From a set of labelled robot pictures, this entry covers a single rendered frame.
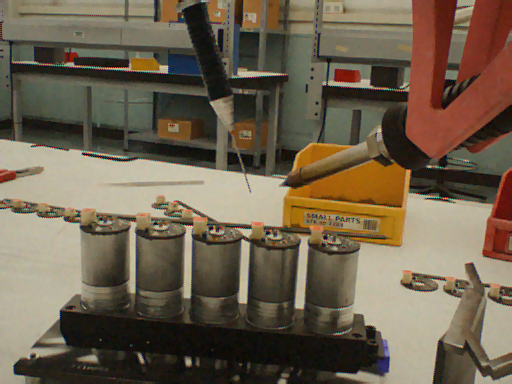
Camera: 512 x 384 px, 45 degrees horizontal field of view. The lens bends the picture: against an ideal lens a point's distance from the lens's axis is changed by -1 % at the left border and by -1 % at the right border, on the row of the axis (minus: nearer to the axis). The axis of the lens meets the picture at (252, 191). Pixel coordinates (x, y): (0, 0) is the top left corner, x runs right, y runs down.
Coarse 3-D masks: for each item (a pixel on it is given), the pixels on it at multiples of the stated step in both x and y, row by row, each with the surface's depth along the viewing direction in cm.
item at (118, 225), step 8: (80, 224) 30; (88, 224) 30; (96, 224) 30; (112, 224) 31; (120, 224) 30; (128, 224) 31; (88, 232) 29; (96, 232) 29; (104, 232) 29; (112, 232) 29
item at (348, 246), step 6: (324, 234) 30; (342, 240) 30; (348, 240) 30; (354, 240) 30; (312, 246) 29; (318, 246) 29; (324, 246) 29; (330, 246) 29; (336, 246) 29; (342, 246) 29; (348, 246) 29; (354, 246) 29; (360, 246) 29; (324, 252) 28; (330, 252) 28; (336, 252) 28; (342, 252) 28; (348, 252) 28
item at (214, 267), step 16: (192, 240) 30; (240, 240) 30; (192, 256) 30; (208, 256) 29; (224, 256) 29; (240, 256) 30; (192, 272) 30; (208, 272) 29; (224, 272) 29; (240, 272) 30; (192, 288) 30; (208, 288) 29; (224, 288) 29; (192, 304) 30; (208, 304) 30; (224, 304) 30; (208, 320) 30; (224, 320) 30
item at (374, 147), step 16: (368, 144) 23; (384, 144) 22; (320, 160) 26; (336, 160) 25; (352, 160) 24; (368, 160) 24; (384, 160) 23; (288, 176) 27; (304, 176) 26; (320, 176) 26
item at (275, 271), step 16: (256, 256) 29; (272, 256) 29; (288, 256) 29; (256, 272) 29; (272, 272) 29; (288, 272) 29; (256, 288) 29; (272, 288) 29; (288, 288) 29; (256, 304) 29; (272, 304) 29; (288, 304) 29; (256, 320) 30; (272, 320) 29; (288, 320) 30
